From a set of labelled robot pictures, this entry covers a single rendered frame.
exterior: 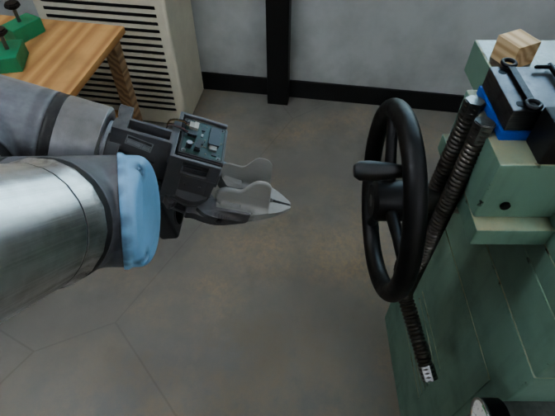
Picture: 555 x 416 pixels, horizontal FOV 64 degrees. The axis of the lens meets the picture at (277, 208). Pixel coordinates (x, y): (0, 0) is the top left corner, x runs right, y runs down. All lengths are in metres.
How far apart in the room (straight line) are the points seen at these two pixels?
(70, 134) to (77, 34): 1.29
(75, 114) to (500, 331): 0.64
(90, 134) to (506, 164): 0.43
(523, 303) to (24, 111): 0.64
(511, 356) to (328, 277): 0.88
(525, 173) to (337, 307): 1.01
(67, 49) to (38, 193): 1.41
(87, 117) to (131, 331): 1.09
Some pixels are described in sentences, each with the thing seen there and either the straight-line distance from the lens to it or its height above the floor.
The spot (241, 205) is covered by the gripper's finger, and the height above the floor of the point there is 0.91.
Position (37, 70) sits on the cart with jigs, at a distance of 1.60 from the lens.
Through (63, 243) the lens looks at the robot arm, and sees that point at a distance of 0.27.
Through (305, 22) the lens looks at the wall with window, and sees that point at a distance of 2.03.
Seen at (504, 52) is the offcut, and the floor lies 0.92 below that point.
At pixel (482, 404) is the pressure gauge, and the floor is 0.69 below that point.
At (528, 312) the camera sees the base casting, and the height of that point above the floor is 0.75.
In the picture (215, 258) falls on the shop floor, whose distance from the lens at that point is 1.57.
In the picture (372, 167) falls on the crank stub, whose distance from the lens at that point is 0.54.
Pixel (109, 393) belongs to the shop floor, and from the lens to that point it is 1.44.
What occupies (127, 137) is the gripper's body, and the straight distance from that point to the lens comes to 0.47.
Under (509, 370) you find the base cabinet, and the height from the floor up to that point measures 0.66.
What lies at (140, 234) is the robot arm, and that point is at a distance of 0.34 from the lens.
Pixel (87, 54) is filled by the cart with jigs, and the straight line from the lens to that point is 1.62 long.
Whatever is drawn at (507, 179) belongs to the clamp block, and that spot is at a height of 0.94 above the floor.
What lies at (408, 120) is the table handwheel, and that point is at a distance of 0.57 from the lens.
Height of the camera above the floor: 1.30
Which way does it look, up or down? 50 degrees down
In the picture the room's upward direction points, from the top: straight up
